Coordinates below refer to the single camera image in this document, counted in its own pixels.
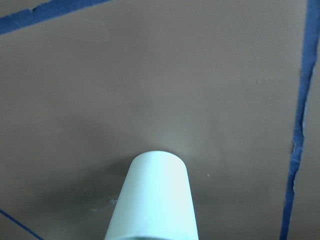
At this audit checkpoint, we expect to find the mint green cup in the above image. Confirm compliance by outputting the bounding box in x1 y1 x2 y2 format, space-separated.
105 150 199 240

